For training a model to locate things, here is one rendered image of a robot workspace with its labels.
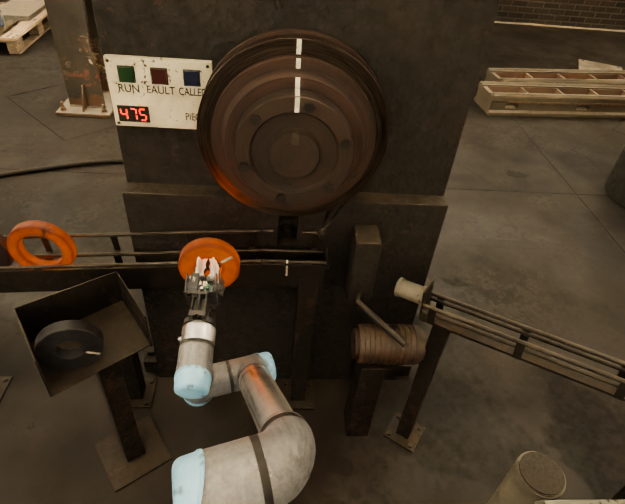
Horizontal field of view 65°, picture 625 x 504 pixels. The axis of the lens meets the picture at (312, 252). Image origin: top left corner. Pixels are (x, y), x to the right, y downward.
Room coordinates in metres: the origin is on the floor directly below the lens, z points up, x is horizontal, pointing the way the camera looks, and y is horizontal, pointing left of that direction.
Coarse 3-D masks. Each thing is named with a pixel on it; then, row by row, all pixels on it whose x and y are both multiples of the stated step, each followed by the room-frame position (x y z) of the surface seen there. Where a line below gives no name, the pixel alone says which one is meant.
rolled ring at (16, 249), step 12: (24, 228) 1.05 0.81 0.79; (36, 228) 1.05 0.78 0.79; (48, 228) 1.06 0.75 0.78; (60, 228) 1.09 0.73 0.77; (12, 240) 1.04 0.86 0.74; (60, 240) 1.06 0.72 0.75; (72, 240) 1.09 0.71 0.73; (12, 252) 1.04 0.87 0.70; (24, 252) 1.06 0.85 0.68; (72, 252) 1.06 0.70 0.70; (24, 264) 1.05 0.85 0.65; (36, 264) 1.05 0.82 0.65; (48, 264) 1.06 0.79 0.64
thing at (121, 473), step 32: (96, 288) 0.94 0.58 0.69; (32, 320) 0.83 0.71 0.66; (96, 320) 0.90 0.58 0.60; (128, 320) 0.90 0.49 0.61; (32, 352) 0.69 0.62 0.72; (128, 352) 0.80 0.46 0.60; (64, 384) 0.69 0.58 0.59; (128, 416) 0.82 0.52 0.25; (96, 448) 0.83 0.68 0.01; (128, 448) 0.80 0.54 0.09; (160, 448) 0.85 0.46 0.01; (128, 480) 0.73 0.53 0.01
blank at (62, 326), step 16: (64, 320) 0.77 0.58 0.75; (48, 336) 0.72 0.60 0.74; (64, 336) 0.74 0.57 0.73; (80, 336) 0.75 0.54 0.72; (96, 336) 0.76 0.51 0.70; (48, 352) 0.72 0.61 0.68; (64, 352) 0.75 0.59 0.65; (80, 352) 0.75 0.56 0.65; (96, 352) 0.76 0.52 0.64; (64, 368) 0.73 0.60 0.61
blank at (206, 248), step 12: (204, 240) 0.93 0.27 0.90; (216, 240) 0.94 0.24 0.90; (192, 252) 0.91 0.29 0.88; (204, 252) 0.91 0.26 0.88; (216, 252) 0.92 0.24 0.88; (228, 252) 0.92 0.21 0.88; (180, 264) 0.91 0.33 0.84; (192, 264) 0.91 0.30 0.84; (228, 264) 0.92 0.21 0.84; (228, 276) 0.92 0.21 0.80
